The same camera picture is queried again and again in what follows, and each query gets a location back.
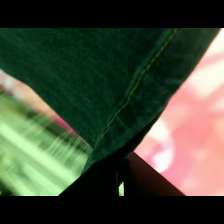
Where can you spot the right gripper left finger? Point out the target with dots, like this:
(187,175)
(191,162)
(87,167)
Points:
(96,183)

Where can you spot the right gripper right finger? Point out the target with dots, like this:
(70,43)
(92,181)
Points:
(146,181)

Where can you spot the dark jeans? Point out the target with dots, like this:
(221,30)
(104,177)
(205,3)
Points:
(100,83)

